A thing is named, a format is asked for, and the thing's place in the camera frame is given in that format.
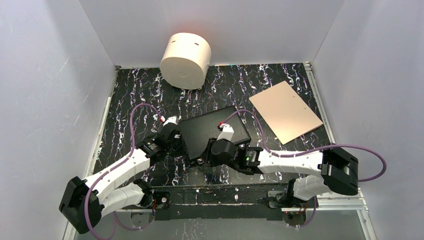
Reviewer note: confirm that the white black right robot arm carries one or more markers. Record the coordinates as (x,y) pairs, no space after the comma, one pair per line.
(329,170)

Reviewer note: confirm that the black poker chip case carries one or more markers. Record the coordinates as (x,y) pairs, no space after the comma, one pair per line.
(197,131)

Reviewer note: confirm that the beige rectangular board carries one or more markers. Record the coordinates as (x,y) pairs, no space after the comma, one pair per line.
(284,111)

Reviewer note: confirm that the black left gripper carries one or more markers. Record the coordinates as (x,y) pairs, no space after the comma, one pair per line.
(178,142)

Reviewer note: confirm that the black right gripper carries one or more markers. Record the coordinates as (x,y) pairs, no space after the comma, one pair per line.
(205,152)

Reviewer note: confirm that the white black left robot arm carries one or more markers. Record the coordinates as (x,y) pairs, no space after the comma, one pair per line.
(85,201)

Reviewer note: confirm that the white cylindrical lamp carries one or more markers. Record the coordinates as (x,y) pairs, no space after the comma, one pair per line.
(186,61)

